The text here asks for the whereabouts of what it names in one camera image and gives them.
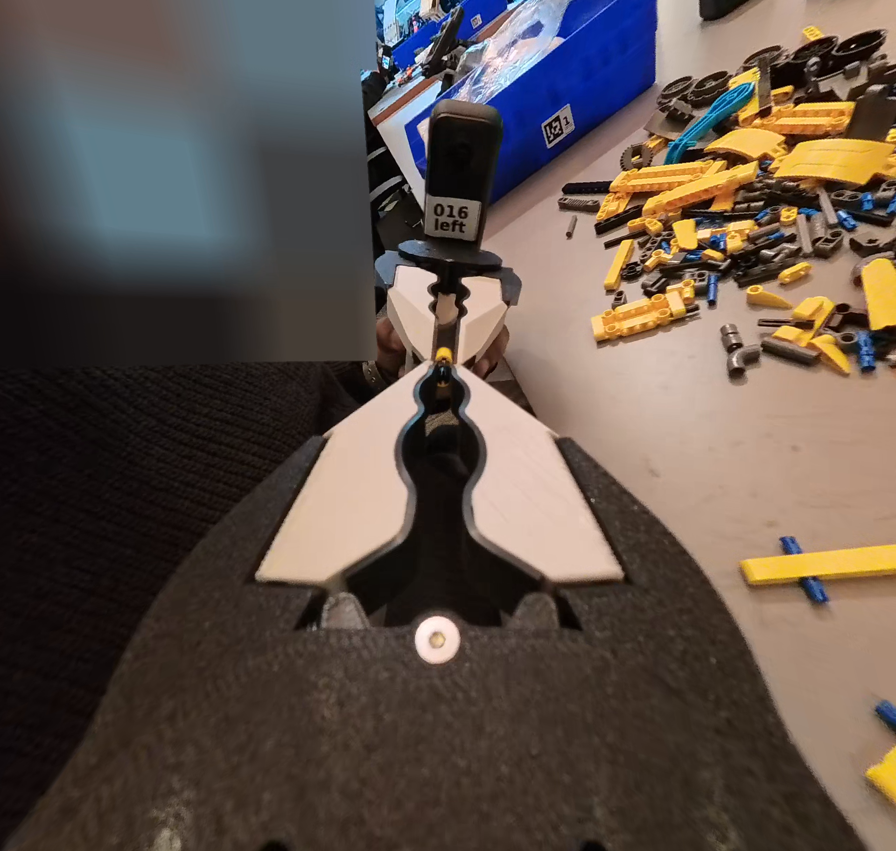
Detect yellow holed beam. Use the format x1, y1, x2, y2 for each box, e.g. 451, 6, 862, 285
866, 746, 896, 806
740, 545, 896, 586

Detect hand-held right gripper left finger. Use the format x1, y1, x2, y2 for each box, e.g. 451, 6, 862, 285
255, 363, 436, 612

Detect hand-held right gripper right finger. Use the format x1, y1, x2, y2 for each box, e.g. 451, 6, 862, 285
448, 363, 625, 608

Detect pile of yellow grey bricks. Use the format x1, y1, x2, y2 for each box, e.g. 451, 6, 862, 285
556, 25, 896, 376

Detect blue storage bin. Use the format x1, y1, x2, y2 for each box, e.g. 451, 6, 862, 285
416, 0, 660, 204

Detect teal curved panel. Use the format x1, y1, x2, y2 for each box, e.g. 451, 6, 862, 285
664, 83, 762, 166

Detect person's left hand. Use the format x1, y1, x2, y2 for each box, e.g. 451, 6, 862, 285
376, 318, 510, 381

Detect yellow brick assembly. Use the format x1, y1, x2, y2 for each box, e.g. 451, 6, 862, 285
591, 290, 701, 343

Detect person's black sweater torso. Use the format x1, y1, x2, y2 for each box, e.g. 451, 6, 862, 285
0, 361, 375, 827

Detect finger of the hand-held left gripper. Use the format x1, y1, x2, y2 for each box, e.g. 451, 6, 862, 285
448, 273, 511, 364
387, 265, 442, 363

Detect clear plastic bags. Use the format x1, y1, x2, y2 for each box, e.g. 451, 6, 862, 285
454, 0, 567, 96

